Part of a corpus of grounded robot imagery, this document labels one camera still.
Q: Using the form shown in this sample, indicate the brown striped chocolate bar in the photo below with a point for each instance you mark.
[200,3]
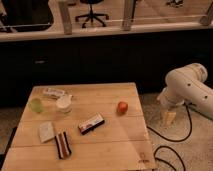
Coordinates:
[62,144]

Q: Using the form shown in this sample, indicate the black white red box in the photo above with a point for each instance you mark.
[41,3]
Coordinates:
[91,124]

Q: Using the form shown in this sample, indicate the green plastic cup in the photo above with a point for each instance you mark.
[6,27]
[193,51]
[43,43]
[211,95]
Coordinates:
[35,105]

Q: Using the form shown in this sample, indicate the wooden post middle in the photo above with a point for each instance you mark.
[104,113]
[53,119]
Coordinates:
[127,15]

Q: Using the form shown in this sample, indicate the wooden post left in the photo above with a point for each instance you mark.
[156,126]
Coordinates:
[65,16]

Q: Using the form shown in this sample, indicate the wooden post right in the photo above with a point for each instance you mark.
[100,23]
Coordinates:
[208,17]

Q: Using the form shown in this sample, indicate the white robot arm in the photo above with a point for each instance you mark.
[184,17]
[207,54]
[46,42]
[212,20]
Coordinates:
[185,85]

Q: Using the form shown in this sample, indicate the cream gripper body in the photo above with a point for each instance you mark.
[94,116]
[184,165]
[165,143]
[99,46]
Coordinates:
[168,117]

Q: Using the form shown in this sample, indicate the black office chair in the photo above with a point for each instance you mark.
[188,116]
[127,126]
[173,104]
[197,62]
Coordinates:
[91,15]

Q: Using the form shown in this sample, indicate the dark low cabinet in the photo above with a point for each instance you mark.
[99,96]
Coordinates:
[143,58]

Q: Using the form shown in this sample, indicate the wooden post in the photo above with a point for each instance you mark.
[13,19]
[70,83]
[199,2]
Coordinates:
[65,16]
[208,17]
[127,15]

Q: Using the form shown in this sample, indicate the red orange apple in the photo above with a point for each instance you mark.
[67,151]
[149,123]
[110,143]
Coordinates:
[122,107]

